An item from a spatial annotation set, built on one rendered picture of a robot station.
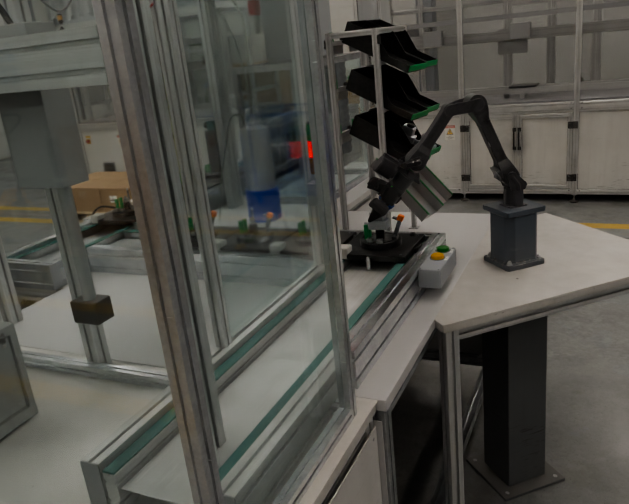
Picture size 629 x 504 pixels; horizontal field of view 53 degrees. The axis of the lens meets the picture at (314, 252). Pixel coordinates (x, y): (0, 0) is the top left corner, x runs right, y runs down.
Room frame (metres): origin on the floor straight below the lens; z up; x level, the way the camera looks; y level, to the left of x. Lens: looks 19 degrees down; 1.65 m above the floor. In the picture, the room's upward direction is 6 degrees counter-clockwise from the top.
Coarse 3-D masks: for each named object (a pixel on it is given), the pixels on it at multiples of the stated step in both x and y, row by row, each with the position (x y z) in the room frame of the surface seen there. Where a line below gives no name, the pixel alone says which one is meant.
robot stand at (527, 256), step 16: (496, 208) 1.99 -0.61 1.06; (528, 208) 1.95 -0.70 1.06; (544, 208) 1.96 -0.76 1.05; (496, 224) 1.99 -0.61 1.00; (512, 224) 1.94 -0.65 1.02; (528, 224) 1.95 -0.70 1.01; (496, 240) 1.99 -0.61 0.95; (512, 240) 1.94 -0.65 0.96; (528, 240) 1.95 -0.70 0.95; (496, 256) 1.99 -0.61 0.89; (512, 256) 1.94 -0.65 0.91; (528, 256) 1.95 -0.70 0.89
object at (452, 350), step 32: (512, 320) 1.68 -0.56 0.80; (544, 320) 1.95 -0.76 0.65; (448, 352) 1.61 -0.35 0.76; (512, 352) 1.91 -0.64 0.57; (544, 352) 1.95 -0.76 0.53; (448, 384) 1.61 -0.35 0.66; (512, 384) 1.91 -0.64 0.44; (544, 384) 1.95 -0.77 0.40; (448, 416) 1.61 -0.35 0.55; (512, 416) 1.91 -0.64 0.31; (544, 416) 1.95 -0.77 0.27; (448, 448) 1.62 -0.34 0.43; (512, 448) 1.91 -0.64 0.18; (544, 448) 1.95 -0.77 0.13; (448, 480) 1.63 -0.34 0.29; (512, 480) 1.91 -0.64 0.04; (544, 480) 1.92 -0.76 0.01
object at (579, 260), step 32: (544, 224) 2.37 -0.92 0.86; (576, 224) 2.33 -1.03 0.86; (480, 256) 2.09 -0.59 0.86; (544, 256) 2.02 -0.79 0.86; (576, 256) 1.99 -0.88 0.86; (608, 256) 1.96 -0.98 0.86; (480, 288) 1.81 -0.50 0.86; (512, 288) 1.78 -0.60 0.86; (544, 288) 1.76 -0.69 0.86; (576, 288) 1.73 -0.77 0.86; (608, 288) 1.76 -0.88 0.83; (448, 320) 1.61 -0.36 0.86; (480, 320) 1.62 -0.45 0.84
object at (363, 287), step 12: (348, 264) 1.99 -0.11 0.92; (360, 264) 1.99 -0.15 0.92; (372, 264) 1.98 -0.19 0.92; (384, 264) 1.96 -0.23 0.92; (396, 264) 1.87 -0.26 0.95; (348, 276) 1.89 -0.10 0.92; (360, 276) 1.88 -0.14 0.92; (372, 276) 1.87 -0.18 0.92; (384, 276) 1.86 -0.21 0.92; (348, 288) 1.79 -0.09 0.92; (360, 288) 1.78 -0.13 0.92; (372, 288) 1.77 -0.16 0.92; (384, 288) 1.69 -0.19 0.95; (348, 300) 1.70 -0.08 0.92; (360, 300) 1.69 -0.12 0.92; (372, 300) 1.61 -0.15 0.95; (348, 312) 1.61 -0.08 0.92; (360, 312) 1.54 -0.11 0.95
